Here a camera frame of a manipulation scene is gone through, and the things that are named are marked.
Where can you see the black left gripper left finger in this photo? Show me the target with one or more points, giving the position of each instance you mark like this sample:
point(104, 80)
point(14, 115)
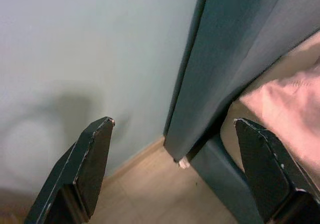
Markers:
point(75, 179)

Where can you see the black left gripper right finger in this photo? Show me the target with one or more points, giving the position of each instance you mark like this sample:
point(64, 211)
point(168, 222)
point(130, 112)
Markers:
point(270, 179)

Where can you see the pink pillow with orange dots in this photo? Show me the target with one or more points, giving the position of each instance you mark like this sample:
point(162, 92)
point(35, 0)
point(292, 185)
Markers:
point(287, 108)

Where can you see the white furniture foot pad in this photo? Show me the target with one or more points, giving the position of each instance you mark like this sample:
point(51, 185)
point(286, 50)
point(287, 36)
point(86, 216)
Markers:
point(183, 163)

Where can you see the bed with beige sheet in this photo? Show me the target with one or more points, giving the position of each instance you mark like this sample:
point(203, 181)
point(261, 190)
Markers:
point(295, 58)

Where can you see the teal upholstered headboard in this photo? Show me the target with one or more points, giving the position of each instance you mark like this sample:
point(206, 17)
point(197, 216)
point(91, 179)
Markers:
point(225, 46)

